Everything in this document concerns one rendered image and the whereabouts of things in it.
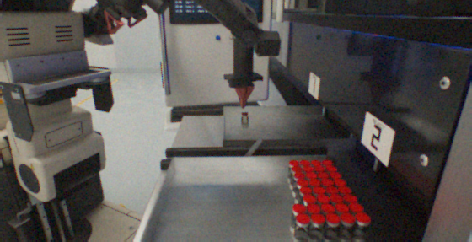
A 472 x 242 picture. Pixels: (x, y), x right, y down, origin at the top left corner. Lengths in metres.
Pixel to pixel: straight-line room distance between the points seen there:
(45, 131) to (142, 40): 5.13
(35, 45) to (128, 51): 5.22
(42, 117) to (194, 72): 0.59
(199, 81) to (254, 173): 0.72
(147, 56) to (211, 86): 4.84
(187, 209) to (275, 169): 0.22
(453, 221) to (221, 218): 0.32
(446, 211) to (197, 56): 1.03
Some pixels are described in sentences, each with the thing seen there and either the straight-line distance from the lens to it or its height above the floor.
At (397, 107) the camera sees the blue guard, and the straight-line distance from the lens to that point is 0.46.
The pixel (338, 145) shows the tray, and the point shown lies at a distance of 0.75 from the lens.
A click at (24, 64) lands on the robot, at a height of 1.08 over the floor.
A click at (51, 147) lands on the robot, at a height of 0.81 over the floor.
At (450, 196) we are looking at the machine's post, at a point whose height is 1.02.
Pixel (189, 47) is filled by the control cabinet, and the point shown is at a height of 1.07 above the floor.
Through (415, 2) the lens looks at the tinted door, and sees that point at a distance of 0.47.
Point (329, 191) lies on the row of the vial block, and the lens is 0.51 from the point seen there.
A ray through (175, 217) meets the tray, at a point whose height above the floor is 0.88.
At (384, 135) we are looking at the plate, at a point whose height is 1.03.
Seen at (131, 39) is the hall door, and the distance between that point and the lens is 6.10.
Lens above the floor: 1.22
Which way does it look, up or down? 20 degrees down
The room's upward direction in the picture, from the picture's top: straight up
